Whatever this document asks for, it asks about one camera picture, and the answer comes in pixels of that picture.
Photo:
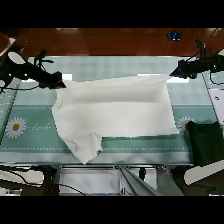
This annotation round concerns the dark green garment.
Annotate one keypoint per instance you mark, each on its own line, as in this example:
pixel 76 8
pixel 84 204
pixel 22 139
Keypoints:
pixel 206 143

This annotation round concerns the silver frame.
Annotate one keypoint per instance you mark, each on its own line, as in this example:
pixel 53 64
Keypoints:
pixel 140 186

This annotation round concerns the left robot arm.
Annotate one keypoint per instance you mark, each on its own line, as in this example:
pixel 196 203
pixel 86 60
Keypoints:
pixel 26 70

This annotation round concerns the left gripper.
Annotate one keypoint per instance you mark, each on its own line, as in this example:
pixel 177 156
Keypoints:
pixel 51 81

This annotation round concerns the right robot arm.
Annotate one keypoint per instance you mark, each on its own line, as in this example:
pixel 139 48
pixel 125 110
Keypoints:
pixel 213 63

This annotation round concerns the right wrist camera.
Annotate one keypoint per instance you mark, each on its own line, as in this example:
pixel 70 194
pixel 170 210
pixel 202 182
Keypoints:
pixel 201 46

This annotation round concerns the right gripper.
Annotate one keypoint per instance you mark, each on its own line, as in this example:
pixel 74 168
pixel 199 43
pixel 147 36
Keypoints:
pixel 185 70

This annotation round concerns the white T-shirt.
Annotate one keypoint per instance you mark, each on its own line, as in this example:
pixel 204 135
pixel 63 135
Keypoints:
pixel 113 106

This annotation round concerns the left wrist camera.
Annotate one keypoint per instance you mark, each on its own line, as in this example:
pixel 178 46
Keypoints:
pixel 40 58

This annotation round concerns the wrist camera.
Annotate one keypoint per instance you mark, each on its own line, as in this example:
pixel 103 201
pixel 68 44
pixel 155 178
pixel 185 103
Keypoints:
pixel 40 58
pixel 201 46

